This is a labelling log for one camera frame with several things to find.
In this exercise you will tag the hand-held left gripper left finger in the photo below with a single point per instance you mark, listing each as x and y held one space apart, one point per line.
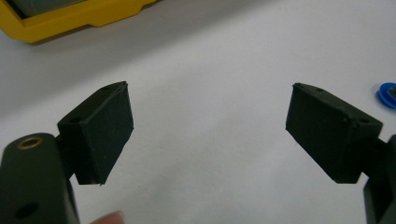
99 137

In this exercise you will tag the yellow black drawer organizer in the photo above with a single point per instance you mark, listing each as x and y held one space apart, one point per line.
62 26

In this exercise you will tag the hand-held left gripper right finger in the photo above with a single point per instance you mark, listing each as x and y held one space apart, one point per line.
330 133

